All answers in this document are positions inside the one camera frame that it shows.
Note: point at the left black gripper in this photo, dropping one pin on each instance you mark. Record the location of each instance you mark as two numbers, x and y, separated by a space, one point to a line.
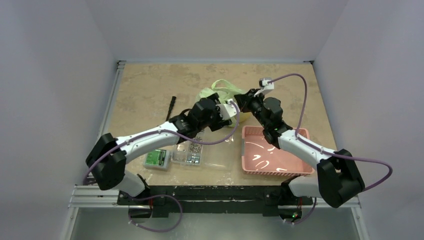
219 122

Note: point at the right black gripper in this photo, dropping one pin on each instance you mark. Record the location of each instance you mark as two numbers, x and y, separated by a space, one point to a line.
243 100

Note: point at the light green plastic bag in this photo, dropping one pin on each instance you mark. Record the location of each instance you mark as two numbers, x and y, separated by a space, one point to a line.
225 91

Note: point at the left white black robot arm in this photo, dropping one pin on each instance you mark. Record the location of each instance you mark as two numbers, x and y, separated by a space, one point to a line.
108 159

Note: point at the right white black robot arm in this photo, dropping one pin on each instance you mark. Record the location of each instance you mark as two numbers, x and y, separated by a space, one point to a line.
338 177

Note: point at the yellow fake fruit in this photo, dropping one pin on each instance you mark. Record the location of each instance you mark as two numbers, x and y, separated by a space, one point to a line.
244 116

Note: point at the clear plastic screw organizer box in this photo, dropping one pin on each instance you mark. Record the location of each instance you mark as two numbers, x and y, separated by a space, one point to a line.
218 156

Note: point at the pink plastic basket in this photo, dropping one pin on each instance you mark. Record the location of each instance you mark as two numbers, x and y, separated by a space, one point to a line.
258 157

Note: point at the green white small box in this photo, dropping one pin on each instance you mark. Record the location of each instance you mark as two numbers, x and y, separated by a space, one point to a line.
158 159

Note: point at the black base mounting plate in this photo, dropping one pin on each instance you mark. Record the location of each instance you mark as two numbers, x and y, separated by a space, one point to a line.
267 200

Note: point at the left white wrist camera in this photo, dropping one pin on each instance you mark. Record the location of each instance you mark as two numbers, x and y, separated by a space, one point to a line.
229 109

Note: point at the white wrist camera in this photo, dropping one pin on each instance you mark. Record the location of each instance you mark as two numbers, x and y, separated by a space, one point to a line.
266 85
229 109

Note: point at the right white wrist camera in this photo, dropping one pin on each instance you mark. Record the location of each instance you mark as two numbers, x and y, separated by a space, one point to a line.
266 85

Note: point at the black T-handle tool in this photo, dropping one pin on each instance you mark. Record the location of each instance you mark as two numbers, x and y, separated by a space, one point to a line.
170 107

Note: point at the aluminium back frame rail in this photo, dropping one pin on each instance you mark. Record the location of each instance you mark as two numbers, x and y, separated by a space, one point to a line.
214 61

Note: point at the aluminium frame rail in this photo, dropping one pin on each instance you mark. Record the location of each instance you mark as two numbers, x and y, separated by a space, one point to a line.
214 61
93 197
104 125

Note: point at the aluminium left frame rail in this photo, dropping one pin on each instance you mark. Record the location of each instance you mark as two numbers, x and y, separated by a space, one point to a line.
104 125

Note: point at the aluminium front frame rail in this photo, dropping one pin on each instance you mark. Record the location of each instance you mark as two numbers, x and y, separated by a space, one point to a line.
93 197

